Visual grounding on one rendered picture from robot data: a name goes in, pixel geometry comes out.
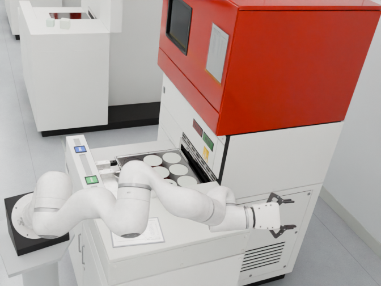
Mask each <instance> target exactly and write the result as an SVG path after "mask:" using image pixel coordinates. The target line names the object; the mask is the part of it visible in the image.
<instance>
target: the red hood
mask: <svg viewBox="0 0 381 286"><path fill-rule="evenodd" d="M380 16H381V5H380V4H378V3H375V2H373V1H371V0H163V4H162V17H161V25H160V38H159V50H158V63H157V64H158V66H159V67H160V68H161V69H162V70H163V72H164V73H165V75H166V76H167V77H168V78H169V79H170V80H171V82H172V83H173V84H174V85H175V86H176V88H177V89H178V90H179V91H180V92H181V94H182V95H183V96H184V98H185V99H186V100H187V101H188V102H189V104H190V105H191V106H192V107H193V108H194V110H195V111H196V112H197V113H198V114H199V116H200V117H201V118H202V119H203V121H204V122H205V123H206V124H207V125H208V127H209V128H210V129H211V130H212V131H213V133H214V134H215V135H216V136H225V135H230V134H239V133H248V132H257V131H265V130H271V129H280V128H288V127H297V126H303V125H311V124H320V123H329V122H334V121H343V120H344V119H345V116H346V113H347V111H348V108H349V105H350V102H351V99H352V96H353V94H354V90H355V87H356V85H357V82H358V79H359V76H360V73H361V71H362V68H363V64H364V62H365V59H366V56H367V53H368V51H369V48H370V45H371V42H372V39H373V37H374V33H375V30H376V28H377V25H378V22H379V19H380Z"/></svg>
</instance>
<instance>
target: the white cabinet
mask: <svg viewBox="0 0 381 286"><path fill-rule="evenodd" d="M65 173H66V174H67V175H68V176H69V177H70V178H71V180H72V183H73V193H72V194H74V193H76V192H77V189H76V187H75V184H74V181H73V177H72V175H71V171H70V168H69V165H68V162H67V159H66V156H65ZM73 231H74V233H75V237H74V239H73V240H72V242H71V244H70V246H69V248H68V249H69V253H70V257H71V262H72V264H73V269H74V273H75V277H76V280H77V284H78V286H236V285H237V282H238V278H239V274H240V270H241V267H242V263H243V259H244V255H245V253H240V254H236V255H232V256H227V257H224V258H220V259H215V260H211V261H208V262H203V263H199V264H195V265H191V266H187V267H183V268H178V269H175V270H171V271H166V272H162V273H159V274H155V275H150V276H146V277H141V278H138V279H134V280H129V281H125V282H122V283H117V284H113V285H108V283H107V280H106V278H105V274H104V271H103V268H102V265H101V262H100V259H99V256H98V252H97V250H96V247H95V243H94V240H93V237H92V234H91V231H90V228H89V227H88V224H87V221H86V220H83V221H81V222H80V223H79V224H77V225H76V226H75V227H74V228H73Z"/></svg>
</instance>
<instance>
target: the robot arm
mask: <svg viewBox="0 0 381 286"><path fill-rule="evenodd" d="M151 190H154V191H155V193H156V195H157V197H158V199H159V200H160V202H161V203H162V205H163V206H164V207H165V209H166V210H168V211H169V213H171V214H172V215H174V216H176V217H181V218H187V219H189V220H192V221H195V222H199V223H202V224H205V225H208V227H209V230H210V232H212V233H214V232H226V231H233V230H246V229H252V228H253V229H257V230H269V231H270V232H271V234H272V236H273V237H274V238H278V237H279V236H281V235H282V234H283V233H284V231H286V230H290V229H294V228H296V227H297V226H296V225H294V224H293V225H284V226H282V225H281V222H280V208H279V206H280V205H281V204H282V203H285V204H287V203H294V202H295V201H294V200H291V199H282V198H281V197H280V196H279V195H277V194H275V193H272V192H271V193H270V195H269V197H268V200H267V202H263V203H257V204H252V205H251V207H250V208H249V207H248V206H247V205H244V206H243V207H237V206H236V200H235V195H234V192H233V191H232V190H231V189H230V188H228V187H225V186H218V187H214V188H212V189H210V190H208V192H207V193H206V194H203V193H202V192H200V191H197V190H194V189H192V188H186V187H179V186H175V185H173V184H171V183H168V182H167V181H166V180H165V179H163V178H162V177H161V176H160V175H159V174H158V173H157V172H156V171H155V170H154V169H153V168H152V167H151V166H150V165H148V164H147V163H145V162H143V161H138V160H133V161H129V162H127V163H126V164H124V165H123V167H122V169H121V171H120V175H119V180H118V189H117V199H116V198H115V196H114V194H113V193H112V192H111V191H110V190H108V189H106V188H103V187H91V188H85V189H82V190H79V191H77V192H76V193H74V194H72V193H73V183H72V180H71V178H70V177H69V176H68V175H67V174H66V173H65V172H62V171H54V170H52V171H48V172H46V173H45V174H43V175H42V176H41V177H40V178H39V179H38V181H37V183H36V187H35V190H34V192H33V193H31V194H28V195H25V196H23V197H22V198H21V199H19V200H18V201H17V202H16V204H15V205H14V207H13V210H12V215H11V219H12V224H13V226H14V228H15V230H16V231H17V232H18V233H19V234H20V235H22V236H24V237H27V238H31V239H38V238H45V239H55V238H58V237H61V236H63V235H65V234H66V233H68V232H69V231H70V230H72V228H74V227H75V226H76V225H77V224H79V223H80V222H81V221H83V220H86V219H94V218H101V219H102V220H103V221H104V223H105V224H106V226H107V227H108V229H109V230H110V231H111V232H113V233H114V234H116V235H117V236H120V237H122V238H135V237H139V236H140V235H141V234H142V233H143V232H144V231H145V230H146V228H147V224H148V220H149V211H150V198H151ZM273 197H275V198H276V199H278V200H277V201H276V202H274V201H272V198H273ZM276 229H280V230H279V232H278V233H275V232H274V230H276Z"/></svg>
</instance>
